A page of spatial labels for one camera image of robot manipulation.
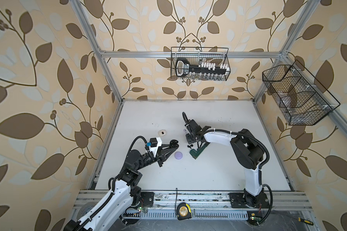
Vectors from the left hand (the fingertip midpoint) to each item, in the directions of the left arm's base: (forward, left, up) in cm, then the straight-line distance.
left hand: (174, 148), depth 68 cm
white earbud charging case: (+22, +10, -22) cm, 32 cm away
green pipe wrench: (+7, -12, -22) cm, 26 cm away
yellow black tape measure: (-23, -5, -19) cm, 31 cm away
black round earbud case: (+2, 0, 0) cm, 2 cm away
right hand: (+19, -10, -23) cm, 31 cm away
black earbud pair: (+13, -9, -23) cm, 28 cm away
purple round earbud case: (+6, -2, -23) cm, 24 cm away
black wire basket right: (+23, -65, +12) cm, 70 cm away
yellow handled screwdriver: (-25, -61, -22) cm, 70 cm away
